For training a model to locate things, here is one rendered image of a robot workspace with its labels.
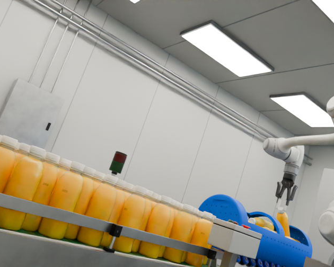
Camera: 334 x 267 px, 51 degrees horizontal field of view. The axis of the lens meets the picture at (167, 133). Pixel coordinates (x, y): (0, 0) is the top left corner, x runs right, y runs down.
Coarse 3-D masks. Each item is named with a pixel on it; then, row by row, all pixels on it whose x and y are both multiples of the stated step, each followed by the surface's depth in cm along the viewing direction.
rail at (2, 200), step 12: (0, 204) 82; (12, 204) 84; (24, 204) 86; (36, 204) 88; (48, 216) 91; (60, 216) 93; (72, 216) 95; (84, 216) 98; (96, 228) 101; (108, 228) 104; (132, 228) 110; (144, 240) 114; (156, 240) 118; (168, 240) 121; (192, 252) 131; (204, 252) 136
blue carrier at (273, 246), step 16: (208, 208) 179; (224, 208) 173; (240, 208) 168; (240, 224) 164; (272, 240) 184; (288, 240) 198; (304, 240) 225; (240, 256) 178; (256, 256) 182; (272, 256) 190; (288, 256) 200; (304, 256) 212
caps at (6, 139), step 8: (0, 136) 94; (8, 144) 89; (16, 144) 101; (24, 144) 96; (32, 152) 90; (40, 152) 90; (48, 152) 98; (56, 160) 98; (64, 160) 104; (80, 168) 99; (88, 168) 105; (96, 176) 112; (104, 176) 119; (112, 176) 107; (120, 184) 114; (128, 184) 121; (144, 192) 116; (152, 192) 123; (160, 200) 136; (168, 200) 124; (184, 208) 132; (192, 208) 133
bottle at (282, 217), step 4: (280, 212) 218; (284, 212) 219; (276, 216) 221; (280, 216) 218; (284, 216) 217; (280, 220) 218; (284, 220) 217; (284, 224) 218; (288, 224) 220; (284, 228) 219; (288, 228) 220; (284, 232) 220; (288, 232) 221
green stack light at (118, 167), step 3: (111, 162) 172; (114, 162) 171; (117, 162) 171; (111, 165) 171; (114, 165) 170; (117, 165) 170; (120, 165) 171; (123, 165) 173; (111, 168) 170; (114, 168) 170; (117, 168) 170; (120, 168) 171; (114, 171) 171; (117, 171) 170; (120, 171) 171
